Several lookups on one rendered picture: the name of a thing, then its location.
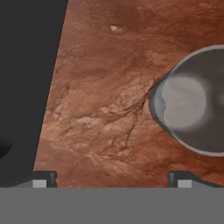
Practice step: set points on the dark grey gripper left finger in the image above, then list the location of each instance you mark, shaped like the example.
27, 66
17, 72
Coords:
43, 180

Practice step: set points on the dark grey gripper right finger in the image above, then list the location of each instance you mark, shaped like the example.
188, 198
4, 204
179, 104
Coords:
182, 180

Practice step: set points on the clear glass cup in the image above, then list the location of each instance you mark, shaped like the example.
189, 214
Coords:
186, 102

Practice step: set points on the black hob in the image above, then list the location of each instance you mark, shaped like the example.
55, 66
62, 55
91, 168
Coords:
26, 87

